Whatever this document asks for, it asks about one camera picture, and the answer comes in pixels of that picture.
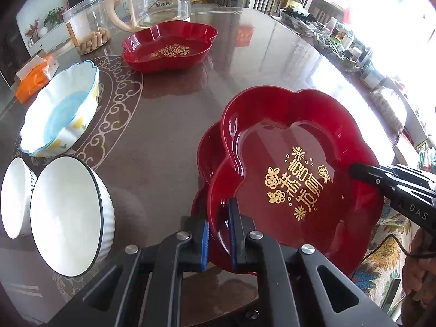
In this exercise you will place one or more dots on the small white bowl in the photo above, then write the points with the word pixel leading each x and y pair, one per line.
pixel 13 201

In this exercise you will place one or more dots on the red flower plant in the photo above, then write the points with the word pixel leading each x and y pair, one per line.
pixel 32 29

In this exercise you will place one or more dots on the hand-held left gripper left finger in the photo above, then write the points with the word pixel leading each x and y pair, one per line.
pixel 204 247

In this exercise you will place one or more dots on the orange tissue pack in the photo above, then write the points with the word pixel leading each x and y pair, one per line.
pixel 32 81

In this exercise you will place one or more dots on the scalloped lemon-print bowl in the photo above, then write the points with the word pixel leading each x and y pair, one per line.
pixel 61 115

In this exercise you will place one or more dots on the row of small bottles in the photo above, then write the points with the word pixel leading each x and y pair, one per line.
pixel 354 51

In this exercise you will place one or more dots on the large white ribbed bowl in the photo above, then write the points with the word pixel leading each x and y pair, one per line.
pixel 64 218

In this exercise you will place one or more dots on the white round vase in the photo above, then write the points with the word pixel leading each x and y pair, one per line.
pixel 42 32

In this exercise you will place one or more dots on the red flower-shaped plate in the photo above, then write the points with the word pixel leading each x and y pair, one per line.
pixel 143 46
pixel 289 143
pixel 207 150

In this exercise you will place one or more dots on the person's right hand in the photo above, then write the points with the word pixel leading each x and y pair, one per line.
pixel 420 276

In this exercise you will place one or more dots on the white TV cabinet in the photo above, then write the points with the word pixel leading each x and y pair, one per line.
pixel 51 41

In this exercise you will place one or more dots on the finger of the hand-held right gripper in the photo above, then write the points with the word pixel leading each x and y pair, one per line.
pixel 366 173

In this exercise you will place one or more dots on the green potted plant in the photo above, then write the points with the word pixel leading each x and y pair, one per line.
pixel 54 15

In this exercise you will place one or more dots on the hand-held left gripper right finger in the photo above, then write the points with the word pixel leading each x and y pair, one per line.
pixel 233 231

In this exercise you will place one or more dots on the tray of dark clutter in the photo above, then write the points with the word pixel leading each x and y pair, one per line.
pixel 299 22

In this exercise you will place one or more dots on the clear plastic jar of peanuts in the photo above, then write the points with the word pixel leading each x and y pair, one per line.
pixel 85 24

